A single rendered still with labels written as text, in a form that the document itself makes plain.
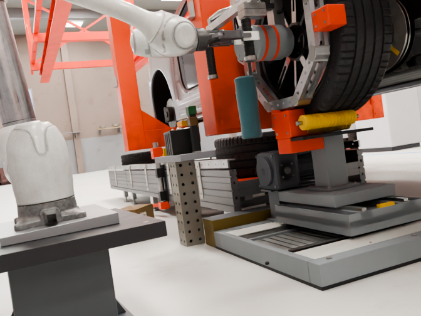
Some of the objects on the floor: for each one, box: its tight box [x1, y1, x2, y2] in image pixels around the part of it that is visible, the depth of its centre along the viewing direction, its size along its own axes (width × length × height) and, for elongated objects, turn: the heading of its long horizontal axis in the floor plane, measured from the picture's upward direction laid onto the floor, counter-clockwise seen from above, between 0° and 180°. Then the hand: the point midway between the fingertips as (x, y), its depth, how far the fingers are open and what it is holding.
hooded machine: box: [355, 87, 421, 153], centre depth 746 cm, size 80×71×157 cm
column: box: [169, 160, 205, 247], centre depth 225 cm, size 10×10×42 cm
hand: (247, 37), depth 159 cm, fingers open, 5 cm apart
